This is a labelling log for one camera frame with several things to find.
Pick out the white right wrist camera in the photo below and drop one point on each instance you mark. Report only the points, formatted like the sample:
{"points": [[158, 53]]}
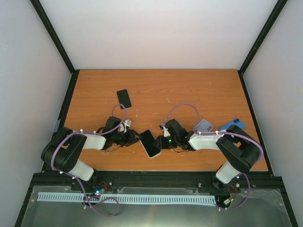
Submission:
{"points": [[165, 131]]}

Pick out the small green led circuit board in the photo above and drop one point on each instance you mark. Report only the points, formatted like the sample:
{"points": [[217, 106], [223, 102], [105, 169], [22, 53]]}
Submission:
{"points": [[100, 188]]}

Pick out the teal green phone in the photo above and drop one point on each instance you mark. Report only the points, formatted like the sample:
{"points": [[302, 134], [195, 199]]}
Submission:
{"points": [[147, 135]]}

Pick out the light blue slotted cable duct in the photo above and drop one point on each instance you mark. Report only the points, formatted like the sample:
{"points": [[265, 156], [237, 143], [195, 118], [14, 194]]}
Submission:
{"points": [[133, 199]]}

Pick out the blue phone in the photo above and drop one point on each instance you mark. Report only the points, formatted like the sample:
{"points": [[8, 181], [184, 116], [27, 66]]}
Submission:
{"points": [[236, 122]]}

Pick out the black phone face up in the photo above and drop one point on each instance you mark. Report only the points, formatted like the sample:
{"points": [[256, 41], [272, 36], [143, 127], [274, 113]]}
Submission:
{"points": [[124, 99]]}

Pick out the lavender phone case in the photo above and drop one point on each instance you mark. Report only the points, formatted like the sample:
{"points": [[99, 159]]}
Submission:
{"points": [[203, 126]]}

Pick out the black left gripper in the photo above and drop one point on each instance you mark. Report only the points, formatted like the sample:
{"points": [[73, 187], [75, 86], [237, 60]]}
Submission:
{"points": [[131, 139]]}

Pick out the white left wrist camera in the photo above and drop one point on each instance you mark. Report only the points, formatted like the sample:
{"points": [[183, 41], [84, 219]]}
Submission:
{"points": [[124, 126]]}

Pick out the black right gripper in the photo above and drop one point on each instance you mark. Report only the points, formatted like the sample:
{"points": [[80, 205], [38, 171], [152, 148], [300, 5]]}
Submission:
{"points": [[161, 144]]}

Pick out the black aluminium frame rail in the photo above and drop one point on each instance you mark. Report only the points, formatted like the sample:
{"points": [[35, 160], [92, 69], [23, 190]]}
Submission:
{"points": [[197, 181]]}

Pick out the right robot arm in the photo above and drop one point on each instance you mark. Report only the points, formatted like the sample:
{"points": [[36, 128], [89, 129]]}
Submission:
{"points": [[241, 151]]}

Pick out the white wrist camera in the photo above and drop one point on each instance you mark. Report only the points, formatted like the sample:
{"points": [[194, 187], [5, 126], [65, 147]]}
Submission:
{"points": [[165, 131], [124, 126]]}

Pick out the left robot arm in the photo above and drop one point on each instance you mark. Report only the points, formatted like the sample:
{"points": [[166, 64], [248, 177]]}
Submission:
{"points": [[63, 151]]}

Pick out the clear magsafe phone case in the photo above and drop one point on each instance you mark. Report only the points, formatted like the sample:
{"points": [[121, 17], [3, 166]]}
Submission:
{"points": [[106, 152]]}

